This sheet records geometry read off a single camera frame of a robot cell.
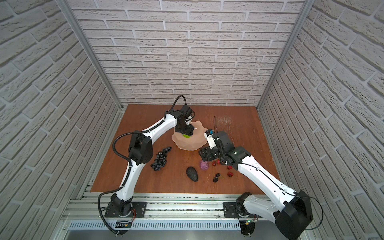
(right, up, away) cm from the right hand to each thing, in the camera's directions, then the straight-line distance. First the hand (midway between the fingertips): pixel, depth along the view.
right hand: (205, 149), depth 78 cm
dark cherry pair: (+6, -17, +3) cm, 18 cm away
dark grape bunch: (-27, -8, +10) cm, 30 cm away
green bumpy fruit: (-11, +6, +16) cm, 20 cm away
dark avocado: (-8, -14, +3) cm, 16 cm away
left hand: (-10, +9, +20) cm, 24 cm away
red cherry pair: (+15, -15, +7) cm, 22 cm away
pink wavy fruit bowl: (-5, +2, +20) cm, 21 cm away
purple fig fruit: (0, -11, +7) cm, 13 cm away
